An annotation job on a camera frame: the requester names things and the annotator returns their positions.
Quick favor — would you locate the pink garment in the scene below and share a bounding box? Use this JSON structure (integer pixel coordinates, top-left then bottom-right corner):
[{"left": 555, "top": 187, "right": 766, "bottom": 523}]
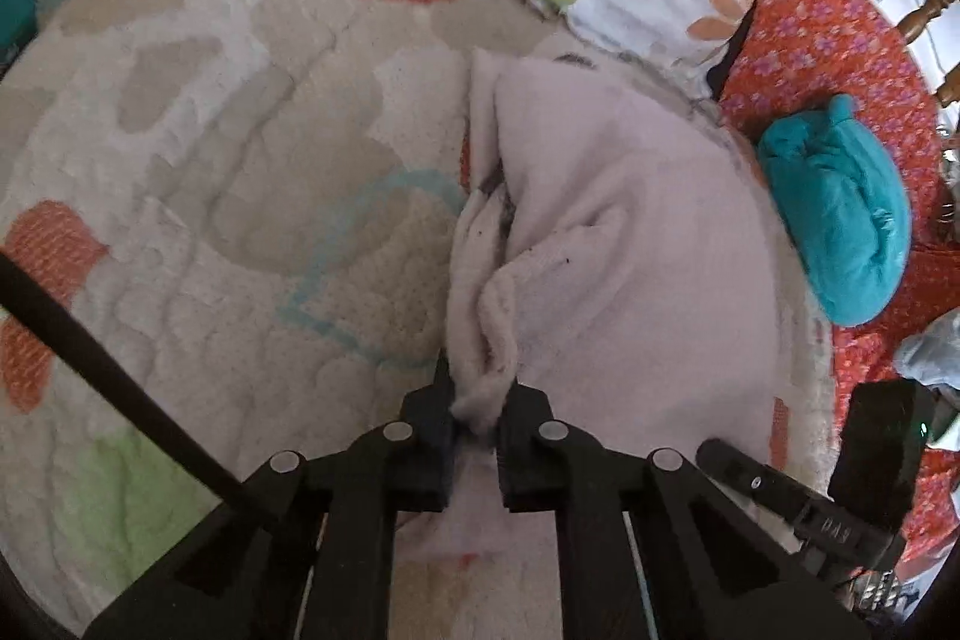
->
[{"left": 446, "top": 47, "right": 788, "bottom": 558}]

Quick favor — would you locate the teal box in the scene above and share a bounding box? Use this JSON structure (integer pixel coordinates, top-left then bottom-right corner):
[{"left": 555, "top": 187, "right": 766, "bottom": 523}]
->
[{"left": 0, "top": 0, "right": 38, "bottom": 79}]

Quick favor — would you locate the folded teal garment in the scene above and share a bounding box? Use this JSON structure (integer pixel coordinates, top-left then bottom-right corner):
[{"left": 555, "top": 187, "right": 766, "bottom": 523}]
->
[{"left": 757, "top": 94, "right": 912, "bottom": 327}]

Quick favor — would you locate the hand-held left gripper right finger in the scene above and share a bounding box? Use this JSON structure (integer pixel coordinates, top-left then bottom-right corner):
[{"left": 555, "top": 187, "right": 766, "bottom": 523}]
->
[{"left": 496, "top": 381, "right": 863, "bottom": 640}]

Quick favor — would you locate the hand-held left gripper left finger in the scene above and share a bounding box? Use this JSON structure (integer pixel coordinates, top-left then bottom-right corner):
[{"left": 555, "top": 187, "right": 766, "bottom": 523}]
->
[{"left": 82, "top": 351, "right": 458, "bottom": 640}]

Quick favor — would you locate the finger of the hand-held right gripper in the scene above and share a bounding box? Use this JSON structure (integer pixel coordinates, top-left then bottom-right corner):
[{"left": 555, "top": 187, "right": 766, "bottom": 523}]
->
[{"left": 696, "top": 437, "right": 811, "bottom": 521}]

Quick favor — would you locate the beige quilted blanket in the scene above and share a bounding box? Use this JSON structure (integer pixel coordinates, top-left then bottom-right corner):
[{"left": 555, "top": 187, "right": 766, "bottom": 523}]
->
[{"left": 0, "top": 0, "right": 841, "bottom": 640}]

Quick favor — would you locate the red floral bedsheet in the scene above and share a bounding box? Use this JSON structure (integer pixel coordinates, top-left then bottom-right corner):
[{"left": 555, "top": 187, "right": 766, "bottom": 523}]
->
[{"left": 716, "top": 0, "right": 960, "bottom": 566}]

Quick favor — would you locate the light grey cloth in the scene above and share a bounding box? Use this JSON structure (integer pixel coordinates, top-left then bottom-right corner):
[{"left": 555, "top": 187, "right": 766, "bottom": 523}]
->
[{"left": 892, "top": 317, "right": 960, "bottom": 386}]

